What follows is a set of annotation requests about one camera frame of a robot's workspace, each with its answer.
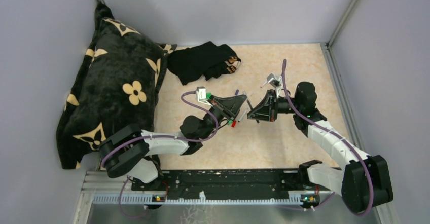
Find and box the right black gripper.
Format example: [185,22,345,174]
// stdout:
[247,89,302,122]

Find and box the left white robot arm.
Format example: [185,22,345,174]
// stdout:
[99,87,247,190]

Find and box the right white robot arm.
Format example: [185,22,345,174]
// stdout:
[247,82,394,214]

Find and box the white pen near highlighter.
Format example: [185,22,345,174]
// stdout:
[237,109,248,122]

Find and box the black folded cloth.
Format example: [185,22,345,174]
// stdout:
[167,42,242,85]

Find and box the black floral plush pillow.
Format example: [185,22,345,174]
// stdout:
[56,3,176,170]

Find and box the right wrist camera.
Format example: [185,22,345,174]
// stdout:
[267,73,283,97]

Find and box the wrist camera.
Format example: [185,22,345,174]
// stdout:
[195,86,207,103]
[267,73,283,97]

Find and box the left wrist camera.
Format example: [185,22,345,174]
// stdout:
[195,86,207,103]

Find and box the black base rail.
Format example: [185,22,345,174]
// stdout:
[131,169,330,202]

